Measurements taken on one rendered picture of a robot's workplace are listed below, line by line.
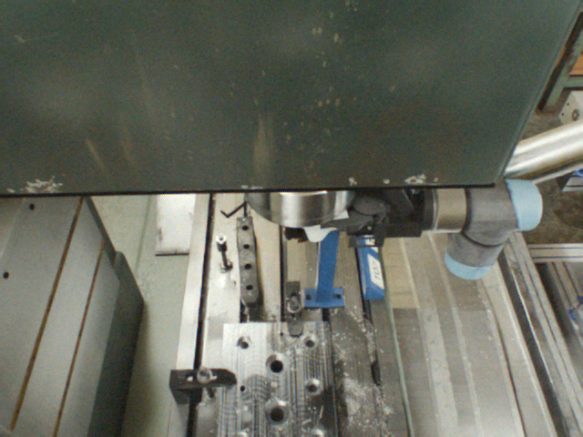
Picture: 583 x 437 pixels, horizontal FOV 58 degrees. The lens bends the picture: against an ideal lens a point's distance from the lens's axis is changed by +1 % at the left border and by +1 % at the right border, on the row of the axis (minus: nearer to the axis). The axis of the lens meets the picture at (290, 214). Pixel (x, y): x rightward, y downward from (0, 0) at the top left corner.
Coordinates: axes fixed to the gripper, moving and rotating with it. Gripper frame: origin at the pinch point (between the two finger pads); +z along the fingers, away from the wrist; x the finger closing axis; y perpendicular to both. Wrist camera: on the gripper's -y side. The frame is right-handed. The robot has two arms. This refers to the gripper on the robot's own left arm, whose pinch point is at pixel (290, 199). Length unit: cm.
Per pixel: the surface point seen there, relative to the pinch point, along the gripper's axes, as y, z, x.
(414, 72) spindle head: -30.2, -9.9, -12.4
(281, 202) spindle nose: -8.3, 1.2, -7.6
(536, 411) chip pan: 80, -63, -4
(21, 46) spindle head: -33.1, 20.7, -12.6
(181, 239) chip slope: 82, 35, 54
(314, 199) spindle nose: -9.0, -2.8, -7.8
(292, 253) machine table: 57, -1, 30
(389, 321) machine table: 60, -25, 11
